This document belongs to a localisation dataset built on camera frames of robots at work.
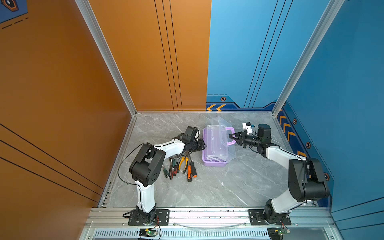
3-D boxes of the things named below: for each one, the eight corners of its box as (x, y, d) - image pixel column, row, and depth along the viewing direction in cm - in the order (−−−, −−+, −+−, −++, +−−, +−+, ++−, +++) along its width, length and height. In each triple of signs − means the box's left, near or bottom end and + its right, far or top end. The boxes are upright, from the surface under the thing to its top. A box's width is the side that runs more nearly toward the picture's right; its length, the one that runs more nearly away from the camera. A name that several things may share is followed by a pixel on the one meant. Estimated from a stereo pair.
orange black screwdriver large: (187, 181, 87) (186, 180, 85) (187, 164, 94) (187, 162, 92) (192, 181, 87) (192, 180, 85) (192, 164, 94) (192, 162, 92)
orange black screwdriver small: (193, 178, 88) (193, 176, 86) (189, 161, 95) (189, 159, 93) (197, 177, 88) (197, 175, 86) (193, 160, 95) (193, 158, 93)
